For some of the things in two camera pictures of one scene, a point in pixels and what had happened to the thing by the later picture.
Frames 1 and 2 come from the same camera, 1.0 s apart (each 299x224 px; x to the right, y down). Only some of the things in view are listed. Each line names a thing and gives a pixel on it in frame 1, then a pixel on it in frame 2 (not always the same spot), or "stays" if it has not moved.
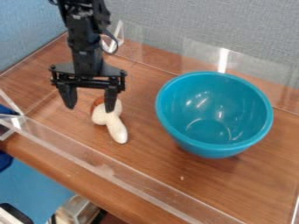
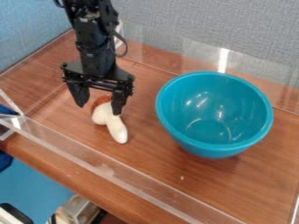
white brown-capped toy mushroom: [109, 119] stays
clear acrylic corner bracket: [117, 39] stays
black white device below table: [12, 215] stays
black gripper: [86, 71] → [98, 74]
